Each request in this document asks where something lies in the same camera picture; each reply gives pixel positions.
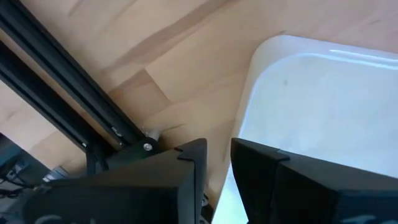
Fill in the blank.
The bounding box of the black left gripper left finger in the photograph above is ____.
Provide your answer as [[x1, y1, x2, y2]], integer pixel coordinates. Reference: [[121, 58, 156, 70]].
[[21, 138, 208, 224]]

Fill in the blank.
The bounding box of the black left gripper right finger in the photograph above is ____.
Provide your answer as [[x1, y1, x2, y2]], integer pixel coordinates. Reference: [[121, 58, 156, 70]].
[[231, 138, 398, 224]]

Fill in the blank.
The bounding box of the white plastic basket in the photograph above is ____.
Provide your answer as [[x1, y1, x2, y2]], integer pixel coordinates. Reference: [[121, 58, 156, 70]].
[[211, 34, 398, 224]]

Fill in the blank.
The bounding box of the black aluminium table frame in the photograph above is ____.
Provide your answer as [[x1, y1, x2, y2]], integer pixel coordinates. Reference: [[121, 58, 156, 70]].
[[0, 0, 163, 175]]

